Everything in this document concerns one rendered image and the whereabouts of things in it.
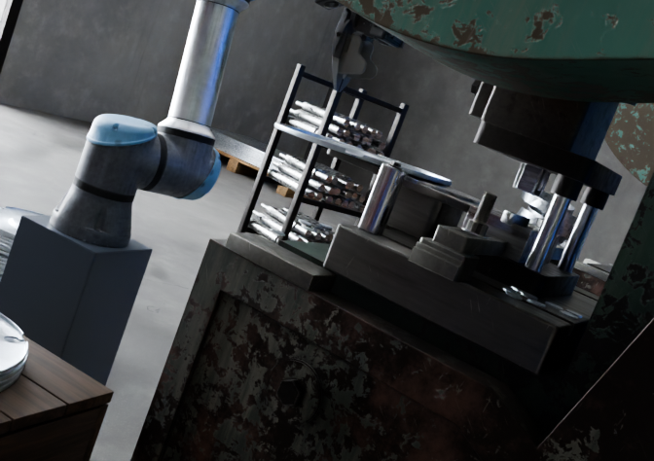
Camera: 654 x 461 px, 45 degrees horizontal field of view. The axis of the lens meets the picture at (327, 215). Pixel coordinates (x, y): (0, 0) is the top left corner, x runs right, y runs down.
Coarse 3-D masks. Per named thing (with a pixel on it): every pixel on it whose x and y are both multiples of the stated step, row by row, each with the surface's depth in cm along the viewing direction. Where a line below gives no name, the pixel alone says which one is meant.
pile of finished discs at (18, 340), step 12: (0, 324) 115; (12, 324) 115; (0, 336) 111; (12, 336) 112; (0, 348) 107; (12, 348) 108; (24, 348) 110; (0, 360) 104; (12, 360) 105; (24, 360) 108; (0, 372) 100; (12, 372) 102; (0, 384) 101; (12, 384) 105
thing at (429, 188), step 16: (352, 160) 117; (400, 192) 115; (416, 192) 114; (432, 192) 111; (448, 192) 111; (400, 208) 115; (416, 208) 114; (432, 208) 113; (448, 208) 115; (464, 208) 108; (400, 224) 115; (416, 224) 114; (432, 224) 113; (448, 224) 117
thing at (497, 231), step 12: (468, 216) 107; (492, 216) 105; (492, 228) 105; (504, 228) 105; (516, 228) 104; (528, 228) 105; (504, 240) 104; (516, 240) 104; (528, 240) 103; (504, 252) 104; (516, 252) 104; (528, 252) 105; (552, 252) 115
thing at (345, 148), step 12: (288, 132) 115; (300, 132) 113; (324, 144) 111; (336, 144) 120; (348, 144) 138; (360, 156) 116; (372, 156) 118; (408, 168) 111; (432, 180) 114; (444, 180) 117
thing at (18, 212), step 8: (0, 208) 221; (8, 208) 223; (16, 208) 225; (0, 216) 214; (8, 216) 216; (16, 216) 219; (0, 224) 207; (8, 224) 209; (16, 224) 210; (8, 232) 201
